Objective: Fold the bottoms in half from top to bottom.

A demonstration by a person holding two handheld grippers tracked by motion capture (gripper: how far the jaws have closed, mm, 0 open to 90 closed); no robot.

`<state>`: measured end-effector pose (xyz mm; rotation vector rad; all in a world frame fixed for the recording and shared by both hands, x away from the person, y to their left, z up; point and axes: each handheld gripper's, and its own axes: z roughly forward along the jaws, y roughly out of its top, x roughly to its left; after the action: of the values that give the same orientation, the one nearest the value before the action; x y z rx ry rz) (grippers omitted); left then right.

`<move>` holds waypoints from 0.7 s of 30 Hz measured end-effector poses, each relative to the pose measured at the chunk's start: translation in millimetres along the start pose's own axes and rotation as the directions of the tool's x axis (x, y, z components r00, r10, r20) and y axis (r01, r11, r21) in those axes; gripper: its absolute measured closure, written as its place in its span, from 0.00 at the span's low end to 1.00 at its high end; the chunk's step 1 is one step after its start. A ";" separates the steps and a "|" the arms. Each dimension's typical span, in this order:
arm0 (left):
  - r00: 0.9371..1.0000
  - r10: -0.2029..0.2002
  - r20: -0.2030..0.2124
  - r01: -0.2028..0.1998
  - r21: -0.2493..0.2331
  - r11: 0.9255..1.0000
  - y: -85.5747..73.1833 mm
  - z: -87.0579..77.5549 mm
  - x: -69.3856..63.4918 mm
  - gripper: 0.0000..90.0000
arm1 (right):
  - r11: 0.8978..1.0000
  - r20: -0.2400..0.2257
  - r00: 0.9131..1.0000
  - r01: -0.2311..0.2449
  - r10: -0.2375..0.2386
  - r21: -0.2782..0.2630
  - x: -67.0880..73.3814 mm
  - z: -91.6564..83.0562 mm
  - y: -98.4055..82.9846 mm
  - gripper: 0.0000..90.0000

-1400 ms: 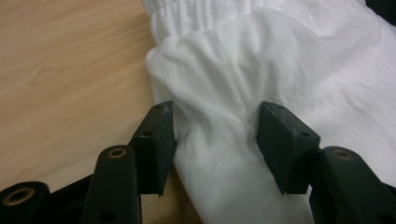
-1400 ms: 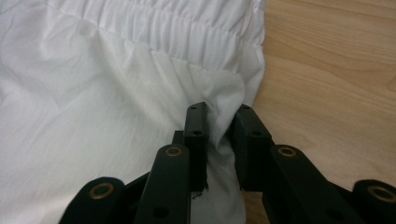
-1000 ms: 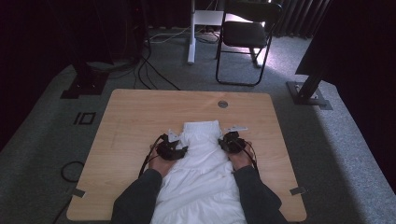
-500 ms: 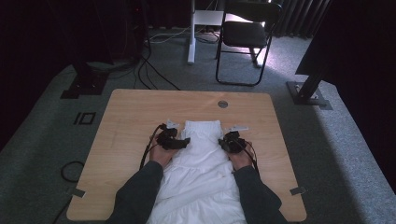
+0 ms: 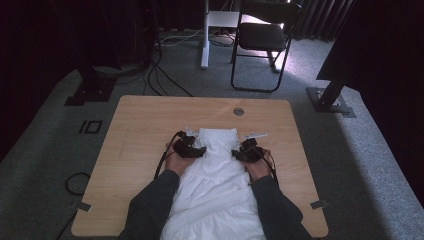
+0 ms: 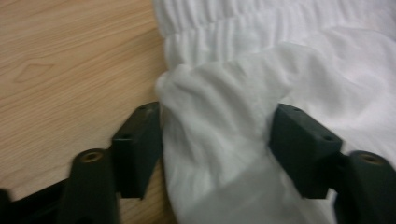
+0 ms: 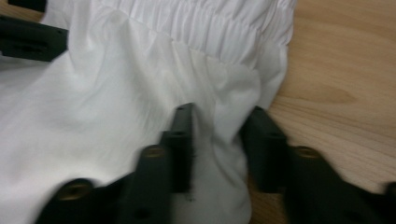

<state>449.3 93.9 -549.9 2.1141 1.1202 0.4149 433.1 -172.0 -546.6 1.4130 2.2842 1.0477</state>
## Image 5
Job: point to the dark curtain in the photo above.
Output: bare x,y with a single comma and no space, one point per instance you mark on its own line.
320,16

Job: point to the white desk leg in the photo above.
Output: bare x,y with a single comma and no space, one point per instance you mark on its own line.
205,43

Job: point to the grey table grommet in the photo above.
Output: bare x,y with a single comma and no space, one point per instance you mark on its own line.
238,111

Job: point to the black stand base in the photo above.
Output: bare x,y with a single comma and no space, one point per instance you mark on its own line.
90,90

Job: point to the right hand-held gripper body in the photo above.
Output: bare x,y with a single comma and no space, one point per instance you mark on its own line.
251,150

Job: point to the person's right hand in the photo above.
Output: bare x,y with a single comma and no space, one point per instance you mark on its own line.
258,170

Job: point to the person's left hand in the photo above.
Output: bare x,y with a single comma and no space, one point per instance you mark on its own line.
176,163

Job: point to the black folding chair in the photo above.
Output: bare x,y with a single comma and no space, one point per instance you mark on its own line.
261,35

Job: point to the grey tape piece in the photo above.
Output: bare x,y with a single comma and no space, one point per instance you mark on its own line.
319,204
84,206

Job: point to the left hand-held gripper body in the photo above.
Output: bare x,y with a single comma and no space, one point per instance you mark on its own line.
185,145

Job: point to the white pleated skirt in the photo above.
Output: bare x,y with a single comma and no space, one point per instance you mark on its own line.
216,186

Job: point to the black post on metal base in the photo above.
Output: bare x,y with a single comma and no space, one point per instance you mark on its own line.
328,100

